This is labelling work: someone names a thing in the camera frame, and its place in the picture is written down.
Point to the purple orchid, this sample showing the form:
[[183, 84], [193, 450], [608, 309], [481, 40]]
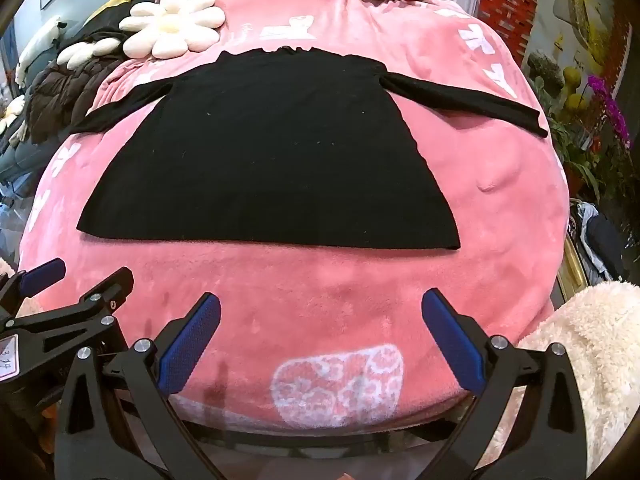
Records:
[[612, 105]]

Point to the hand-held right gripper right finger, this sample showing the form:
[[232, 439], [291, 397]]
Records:
[[452, 345]]

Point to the dark blue clothes pile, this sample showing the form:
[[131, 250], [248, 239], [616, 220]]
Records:
[[600, 240]]

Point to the black long-sleeve top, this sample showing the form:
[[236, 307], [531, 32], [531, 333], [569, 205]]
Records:
[[275, 160]]

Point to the red brick panel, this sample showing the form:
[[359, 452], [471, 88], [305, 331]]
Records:
[[505, 5]]

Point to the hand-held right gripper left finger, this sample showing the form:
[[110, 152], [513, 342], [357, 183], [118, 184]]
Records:
[[192, 345]]

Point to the cream fluffy blanket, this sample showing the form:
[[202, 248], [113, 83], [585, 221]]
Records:
[[600, 345]]

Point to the black and yellow cushion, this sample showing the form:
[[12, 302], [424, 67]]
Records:
[[117, 7]]

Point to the white plush toy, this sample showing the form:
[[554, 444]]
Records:
[[37, 47]]

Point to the small daisy flower pillow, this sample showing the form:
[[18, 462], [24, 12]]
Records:
[[87, 52]]

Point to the green potted plant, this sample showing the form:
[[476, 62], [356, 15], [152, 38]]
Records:
[[570, 135]]

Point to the yellow wall poster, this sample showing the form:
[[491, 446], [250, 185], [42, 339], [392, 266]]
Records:
[[585, 5]]

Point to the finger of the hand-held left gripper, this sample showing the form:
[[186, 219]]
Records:
[[102, 296], [46, 272]]

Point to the pink printed blanket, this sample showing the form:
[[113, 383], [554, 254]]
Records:
[[325, 300]]

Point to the large daisy flower pillow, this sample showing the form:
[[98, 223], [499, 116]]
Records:
[[172, 25]]

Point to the dark puffer jacket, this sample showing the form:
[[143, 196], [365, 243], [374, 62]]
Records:
[[60, 95]]

